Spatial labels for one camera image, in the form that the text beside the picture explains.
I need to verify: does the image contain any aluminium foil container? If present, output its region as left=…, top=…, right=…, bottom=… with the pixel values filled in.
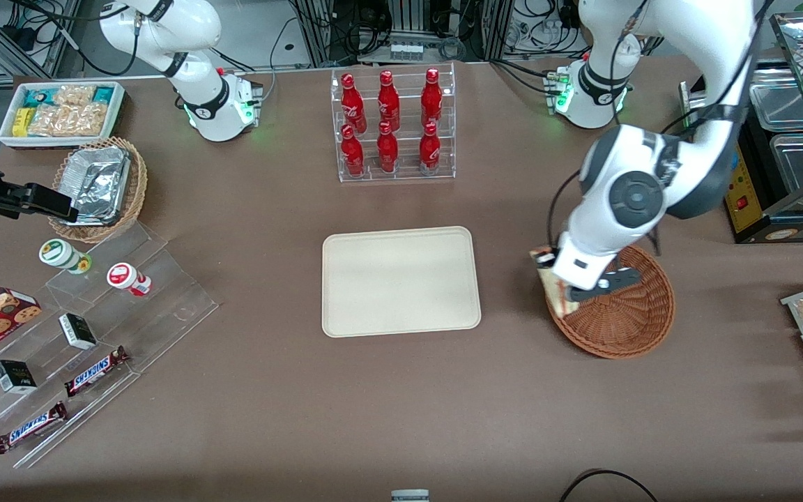
left=59, top=146, right=131, bottom=226

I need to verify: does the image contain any aluminium frame post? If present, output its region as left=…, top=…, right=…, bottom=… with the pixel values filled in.
left=293, top=0, right=334, bottom=68
left=484, top=0, right=515, bottom=62

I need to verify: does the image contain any red cola bottle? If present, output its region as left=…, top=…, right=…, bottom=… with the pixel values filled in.
left=421, top=68, right=443, bottom=130
left=377, top=70, right=401, bottom=132
left=419, top=122, right=441, bottom=175
left=376, top=121, right=399, bottom=174
left=341, top=124, right=365, bottom=178
left=341, top=73, right=367, bottom=134

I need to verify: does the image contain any brown round wicker basket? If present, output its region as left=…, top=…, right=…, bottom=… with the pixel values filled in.
left=546, top=244, right=675, bottom=360

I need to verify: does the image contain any small black carton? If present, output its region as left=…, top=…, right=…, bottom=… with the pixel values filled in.
left=59, top=313, right=98, bottom=351
left=0, top=360, right=38, bottom=395

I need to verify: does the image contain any tan wicker basket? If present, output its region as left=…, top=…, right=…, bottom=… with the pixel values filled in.
left=48, top=137, right=148, bottom=243

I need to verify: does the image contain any black food warmer cabinet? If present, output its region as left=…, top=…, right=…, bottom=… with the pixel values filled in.
left=680, top=10, right=803, bottom=245

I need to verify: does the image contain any black looped cable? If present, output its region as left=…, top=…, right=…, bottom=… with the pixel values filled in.
left=558, top=469, right=659, bottom=502

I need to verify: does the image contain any triangular sandwich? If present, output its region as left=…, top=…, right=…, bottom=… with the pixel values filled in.
left=530, top=248, right=581, bottom=319

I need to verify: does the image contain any black wrist mount bracket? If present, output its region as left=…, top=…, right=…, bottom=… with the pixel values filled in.
left=565, top=267, right=643, bottom=303

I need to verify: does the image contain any white rectangular snack bin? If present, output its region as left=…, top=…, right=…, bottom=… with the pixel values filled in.
left=0, top=81, right=126, bottom=149

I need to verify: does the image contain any green lid yogurt cup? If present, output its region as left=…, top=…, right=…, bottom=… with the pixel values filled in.
left=39, top=238, right=93, bottom=275

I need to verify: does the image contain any Snickers chocolate bar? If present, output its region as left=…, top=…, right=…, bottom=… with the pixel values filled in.
left=64, top=346, right=130, bottom=398
left=0, top=401, right=68, bottom=455

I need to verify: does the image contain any clear acrylic step display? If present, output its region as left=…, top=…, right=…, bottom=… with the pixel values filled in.
left=0, top=222, right=220, bottom=469

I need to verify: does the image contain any clear acrylic bottle rack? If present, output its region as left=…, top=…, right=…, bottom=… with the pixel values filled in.
left=330, top=63, right=457, bottom=183

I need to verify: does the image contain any red lid yogurt cup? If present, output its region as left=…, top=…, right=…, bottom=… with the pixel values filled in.
left=107, top=262, right=153, bottom=298

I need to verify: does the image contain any clear rice cracker packet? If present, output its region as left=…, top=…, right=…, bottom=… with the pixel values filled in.
left=53, top=84, right=96, bottom=107
left=67, top=102, right=108, bottom=137
left=29, top=105, right=72, bottom=137

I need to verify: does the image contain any beige rectangular tray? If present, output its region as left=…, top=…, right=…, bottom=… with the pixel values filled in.
left=322, top=226, right=482, bottom=338

